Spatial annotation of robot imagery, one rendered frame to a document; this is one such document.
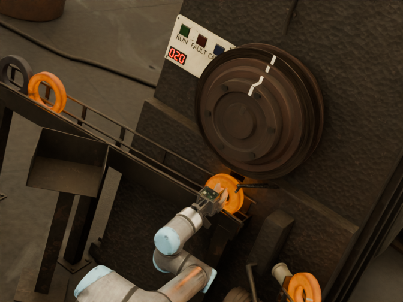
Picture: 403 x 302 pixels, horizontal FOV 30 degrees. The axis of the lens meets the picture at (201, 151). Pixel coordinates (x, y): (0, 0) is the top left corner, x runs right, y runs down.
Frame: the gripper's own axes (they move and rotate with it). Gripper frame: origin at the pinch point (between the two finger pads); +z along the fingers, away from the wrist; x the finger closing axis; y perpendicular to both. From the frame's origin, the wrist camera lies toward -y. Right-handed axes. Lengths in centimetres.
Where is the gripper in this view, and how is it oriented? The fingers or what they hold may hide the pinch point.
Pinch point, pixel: (225, 190)
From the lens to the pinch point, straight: 279.8
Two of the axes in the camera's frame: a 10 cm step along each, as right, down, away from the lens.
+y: 1.3, -7.0, -7.0
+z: 6.0, -5.1, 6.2
